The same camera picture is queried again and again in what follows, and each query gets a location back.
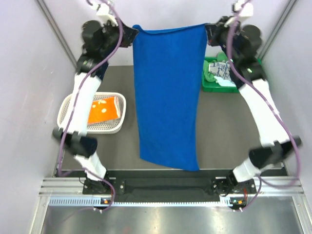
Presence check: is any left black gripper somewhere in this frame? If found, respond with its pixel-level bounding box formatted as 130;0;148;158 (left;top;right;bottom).
98;17;138;57

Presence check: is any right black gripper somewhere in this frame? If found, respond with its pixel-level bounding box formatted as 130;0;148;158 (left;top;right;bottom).
204;16;240;64

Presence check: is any white blue patterned towel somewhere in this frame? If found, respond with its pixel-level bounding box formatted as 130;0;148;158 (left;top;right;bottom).
208;61;231;80

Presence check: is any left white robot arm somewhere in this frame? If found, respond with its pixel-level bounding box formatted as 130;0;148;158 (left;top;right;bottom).
52;20;139;195

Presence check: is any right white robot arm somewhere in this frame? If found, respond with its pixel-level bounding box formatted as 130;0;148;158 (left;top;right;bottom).
205;17;302;193

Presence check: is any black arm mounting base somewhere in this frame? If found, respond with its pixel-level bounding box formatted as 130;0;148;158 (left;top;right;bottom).
82;169;256;203

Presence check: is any green towel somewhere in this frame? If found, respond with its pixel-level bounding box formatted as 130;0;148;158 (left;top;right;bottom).
203;52;231;82

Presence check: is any green plastic bin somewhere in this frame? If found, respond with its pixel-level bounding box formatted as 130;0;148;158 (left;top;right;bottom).
202;52;238;93

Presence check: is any orange folded towel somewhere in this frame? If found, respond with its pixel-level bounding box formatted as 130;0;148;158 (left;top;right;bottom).
88;96;121;124

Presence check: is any white perforated plastic basket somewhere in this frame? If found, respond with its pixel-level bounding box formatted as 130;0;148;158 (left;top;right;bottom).
57;92;127;135

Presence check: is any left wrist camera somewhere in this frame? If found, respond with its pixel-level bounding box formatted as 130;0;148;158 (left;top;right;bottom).
96;3;115;16

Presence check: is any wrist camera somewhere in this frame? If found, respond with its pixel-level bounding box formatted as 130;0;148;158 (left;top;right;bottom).
232;0;254;20
96;3;115;16

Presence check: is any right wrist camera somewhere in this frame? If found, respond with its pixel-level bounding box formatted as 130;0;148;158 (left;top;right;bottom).
232;0;254;20

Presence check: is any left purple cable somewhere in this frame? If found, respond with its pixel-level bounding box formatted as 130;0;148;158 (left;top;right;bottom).
57;0;122;213

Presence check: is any purple cable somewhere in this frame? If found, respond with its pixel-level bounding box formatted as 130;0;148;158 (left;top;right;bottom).
226;0;302;213
57;0;122;213

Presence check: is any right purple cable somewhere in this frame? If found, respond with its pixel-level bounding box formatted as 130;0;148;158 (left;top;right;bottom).
226;0;302;213

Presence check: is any grey slotted cable duct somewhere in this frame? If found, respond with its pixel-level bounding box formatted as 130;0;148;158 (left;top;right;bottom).
49;196;233;207

